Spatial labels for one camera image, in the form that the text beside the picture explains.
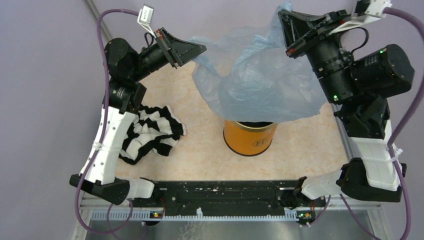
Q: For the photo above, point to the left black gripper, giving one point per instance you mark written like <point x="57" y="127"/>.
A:
<point x="180" y="52"/>

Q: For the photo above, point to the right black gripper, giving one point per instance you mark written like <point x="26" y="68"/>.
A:
<point x="294" y="24"/>

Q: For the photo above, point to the translucent blue plastic trash bag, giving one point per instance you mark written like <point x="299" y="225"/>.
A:
<point x="246" y="76"/>

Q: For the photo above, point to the orange gold-rimmed trash bin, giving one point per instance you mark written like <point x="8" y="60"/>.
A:
<point x="248" y="138"/>

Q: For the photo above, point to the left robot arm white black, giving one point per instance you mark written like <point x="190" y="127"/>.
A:
<point x="122" y="100"/>

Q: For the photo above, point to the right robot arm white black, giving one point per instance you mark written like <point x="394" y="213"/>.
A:
<point x="361" y="88"/>

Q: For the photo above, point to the black white striped cloth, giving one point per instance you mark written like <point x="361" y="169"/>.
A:
<point x="154" y="129"/>

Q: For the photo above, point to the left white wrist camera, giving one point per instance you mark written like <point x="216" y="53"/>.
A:
<point x="145" y="17"/>

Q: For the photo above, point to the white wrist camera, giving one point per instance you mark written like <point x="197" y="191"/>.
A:
<point x="365" y="12"/>
<point x="145" y="17"/>

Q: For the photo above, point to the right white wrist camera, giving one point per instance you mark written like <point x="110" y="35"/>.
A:
<point x="365" y="12"/>

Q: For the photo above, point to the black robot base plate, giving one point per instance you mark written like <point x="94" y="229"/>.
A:
<point x="252" y="198"/>

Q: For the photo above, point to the white toothed cable duct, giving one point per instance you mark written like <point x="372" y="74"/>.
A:
<point x="155" y="216"/>

